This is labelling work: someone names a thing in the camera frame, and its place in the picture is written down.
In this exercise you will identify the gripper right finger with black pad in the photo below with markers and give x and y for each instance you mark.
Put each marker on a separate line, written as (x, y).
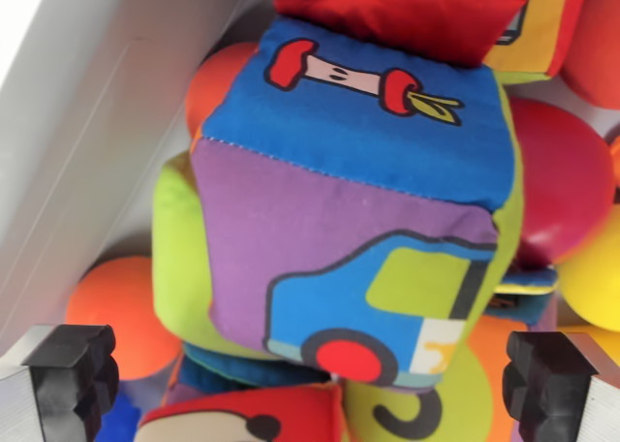
(547, 388)

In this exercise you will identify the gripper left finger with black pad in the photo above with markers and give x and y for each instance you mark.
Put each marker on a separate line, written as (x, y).
(63, 384)

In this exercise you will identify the grey plastic bin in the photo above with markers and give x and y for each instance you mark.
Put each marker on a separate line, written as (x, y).
(72, 122)

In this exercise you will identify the orange fabric cube number five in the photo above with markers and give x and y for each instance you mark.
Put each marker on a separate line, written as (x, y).
(465, 403)

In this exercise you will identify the yellow smooth ball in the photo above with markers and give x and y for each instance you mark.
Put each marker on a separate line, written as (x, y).
(593, 277)

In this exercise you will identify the green fabric wedge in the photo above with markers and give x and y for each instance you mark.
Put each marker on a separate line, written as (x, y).
(179, 258)

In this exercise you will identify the fabric cube with red dog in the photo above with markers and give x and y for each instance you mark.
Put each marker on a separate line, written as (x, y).
(232, 413)

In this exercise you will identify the dark red smooth ball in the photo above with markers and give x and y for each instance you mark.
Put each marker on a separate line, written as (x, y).
(557, 185)

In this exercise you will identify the red orange smooth ball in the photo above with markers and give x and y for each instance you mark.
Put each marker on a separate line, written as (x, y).
(614, 156)

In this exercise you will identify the purple fabric cube with car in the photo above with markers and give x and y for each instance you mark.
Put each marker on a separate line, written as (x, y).
(339, 209)

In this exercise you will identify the red orange fabric block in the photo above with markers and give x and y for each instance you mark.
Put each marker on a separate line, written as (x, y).
(598, 40)

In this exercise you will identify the yellow orange fabric cube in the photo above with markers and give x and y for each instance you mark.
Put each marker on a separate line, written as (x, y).
(542, 30)

